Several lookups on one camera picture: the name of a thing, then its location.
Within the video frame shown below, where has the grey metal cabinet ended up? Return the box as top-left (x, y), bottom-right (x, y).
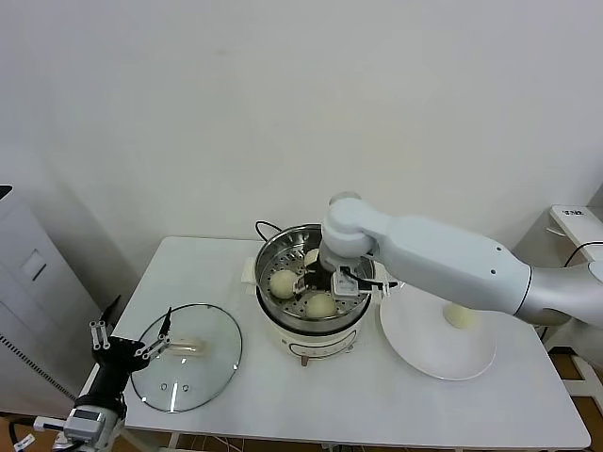
top-left (0, 185), bottom-right (117, 418)

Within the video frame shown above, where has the white side desk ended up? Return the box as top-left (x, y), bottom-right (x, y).
top-left (513, 203), bottom-right (603, 349)

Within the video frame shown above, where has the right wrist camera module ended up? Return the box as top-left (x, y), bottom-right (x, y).
top-left (331, 266), bottom-right (363, 299)

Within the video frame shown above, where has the white furniture leg frame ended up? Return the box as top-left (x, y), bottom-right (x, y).
top-left (567, 352), bottom-right (603, 401)

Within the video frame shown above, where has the black cable with adapter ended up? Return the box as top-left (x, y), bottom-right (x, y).
top-left (536, 241), bottom-right (603, 343)

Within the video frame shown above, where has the black cooker power cable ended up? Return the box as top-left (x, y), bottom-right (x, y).
top-left (254, 219), bottom-right (284, 244)

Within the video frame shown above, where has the steel steamer basket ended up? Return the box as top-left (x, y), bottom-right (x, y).
top-left (254, 224), bottom-right (378, 322)

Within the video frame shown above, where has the glass pot lid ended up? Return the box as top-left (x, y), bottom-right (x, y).
top-left (129, 303), bottom-right (244, 414)

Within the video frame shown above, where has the white round plate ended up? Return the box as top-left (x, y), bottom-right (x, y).
top-left (379, 277), bottom-right (497, 381)

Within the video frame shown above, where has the cream electric cooker base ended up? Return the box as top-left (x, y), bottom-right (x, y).
top-left (240, 257), bottom-right (390, 369)

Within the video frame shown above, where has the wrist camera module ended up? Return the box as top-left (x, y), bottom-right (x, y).
top-left (63, 407), bottom-right (107, 439)
top-left (331, 266), bottom-right (363, 299)

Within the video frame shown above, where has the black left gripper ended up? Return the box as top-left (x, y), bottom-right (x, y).
top-left (74, 294), bottom-right (173, 410)

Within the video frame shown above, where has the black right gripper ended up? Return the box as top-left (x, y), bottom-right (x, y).
top-left (290, 261), bottom-right (337, 297)

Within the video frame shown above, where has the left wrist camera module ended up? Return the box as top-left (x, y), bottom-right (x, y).
top-left (63, 407), bottom-right (107, 439)

